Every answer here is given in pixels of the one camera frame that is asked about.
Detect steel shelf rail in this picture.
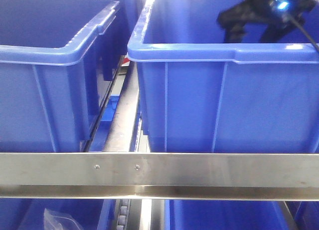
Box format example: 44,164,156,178
0,152,319,201

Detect clear plastic bag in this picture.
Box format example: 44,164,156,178
43,209,83,230

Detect blue bin upper left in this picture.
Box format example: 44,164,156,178
0,0,121,152

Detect large blue bin upper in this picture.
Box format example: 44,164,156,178
128,0,319,153

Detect black cable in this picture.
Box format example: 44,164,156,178
290,16,319,52

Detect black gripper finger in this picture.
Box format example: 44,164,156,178
217,1,264,43
259,19,294,43

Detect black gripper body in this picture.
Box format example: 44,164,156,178
243,0,316,23

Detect blue bin lower middle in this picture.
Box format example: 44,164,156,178
164,200,289,230

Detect blue bin lower left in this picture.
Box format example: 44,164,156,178
0,199,115,230

